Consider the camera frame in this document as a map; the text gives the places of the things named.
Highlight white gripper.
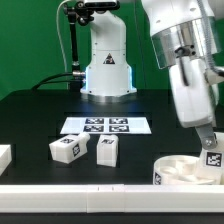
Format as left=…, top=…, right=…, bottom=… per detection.
left=169, top=58, right=219, bottom=148

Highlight white front barrier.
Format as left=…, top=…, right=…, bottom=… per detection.
left=0, top=185, right=224, bottom=213

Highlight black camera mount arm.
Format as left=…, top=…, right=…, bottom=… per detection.
left=63, top=1, right=93, bottom=77

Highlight white left barrier block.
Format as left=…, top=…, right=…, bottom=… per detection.
left=0, top=145, right=12, bottom=176

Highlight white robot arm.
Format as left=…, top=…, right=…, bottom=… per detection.
left=83, top=0, right=224, bottom=150

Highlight white cable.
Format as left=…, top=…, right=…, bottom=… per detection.
left=55, top=0, right=73, bottom=74

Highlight white round stool seat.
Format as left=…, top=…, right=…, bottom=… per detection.
left=153, top=155, right=217, bottom=185

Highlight black cables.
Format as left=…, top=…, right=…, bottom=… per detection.
left=31, top=72, right=86, bottom=91

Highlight camera on mount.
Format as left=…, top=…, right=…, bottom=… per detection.
left=84, top=0, right=120, bottom=10

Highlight white marker sheet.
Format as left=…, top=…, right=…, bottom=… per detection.
left=60, top=117, right=151, bottom=134

